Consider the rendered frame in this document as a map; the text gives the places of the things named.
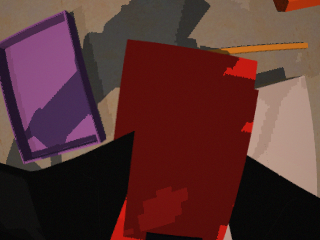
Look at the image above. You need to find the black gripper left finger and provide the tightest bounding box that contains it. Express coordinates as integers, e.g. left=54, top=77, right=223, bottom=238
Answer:
left=0, top=131, right=135, bottom=240

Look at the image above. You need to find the orange thin rod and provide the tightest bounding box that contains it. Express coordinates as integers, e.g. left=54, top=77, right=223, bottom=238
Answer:
left=209, top=43, right=308, bottom=55

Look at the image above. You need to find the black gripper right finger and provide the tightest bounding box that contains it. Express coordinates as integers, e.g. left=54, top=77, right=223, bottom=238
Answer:
left=228, top=155, right=320, bottom=240

